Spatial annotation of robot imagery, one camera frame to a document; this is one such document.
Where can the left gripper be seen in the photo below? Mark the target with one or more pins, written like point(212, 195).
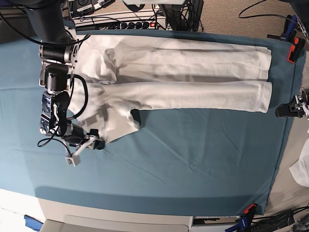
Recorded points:
point(301, 106)

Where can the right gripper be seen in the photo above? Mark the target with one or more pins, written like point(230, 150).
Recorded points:
point(92, 140)

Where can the white T-shirt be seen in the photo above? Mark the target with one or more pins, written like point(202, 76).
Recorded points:
point(124, 73)

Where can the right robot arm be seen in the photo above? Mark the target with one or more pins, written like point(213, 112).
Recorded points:
point(52, 22)

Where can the orange black clamp top right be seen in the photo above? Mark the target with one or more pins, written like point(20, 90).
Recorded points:
point(295, 49)

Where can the white cloth right edge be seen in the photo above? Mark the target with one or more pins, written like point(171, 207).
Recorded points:
point(300, 169)

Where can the blue black clamp top right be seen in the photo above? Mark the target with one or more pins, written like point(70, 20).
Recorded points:
point(289, 30)

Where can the teal table cloth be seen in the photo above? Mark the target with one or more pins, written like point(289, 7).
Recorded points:
point(187, 162)

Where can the grey plastic bin bottom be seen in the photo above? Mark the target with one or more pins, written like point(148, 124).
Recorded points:
point(82, 224)

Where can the blue cloth bottom left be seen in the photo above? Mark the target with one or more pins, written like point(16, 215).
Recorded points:
point(33, 223)

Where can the orange blue clamp bottom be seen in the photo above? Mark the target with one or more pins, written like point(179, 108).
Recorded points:
point(245, 220)

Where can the grey foot pedal box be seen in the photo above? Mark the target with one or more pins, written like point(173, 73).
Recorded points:
point(84, 6)

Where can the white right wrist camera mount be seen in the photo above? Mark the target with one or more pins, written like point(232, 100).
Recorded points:
point(74, 159)

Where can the black power strip red switch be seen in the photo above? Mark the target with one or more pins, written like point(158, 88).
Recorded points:
point(154, 25)

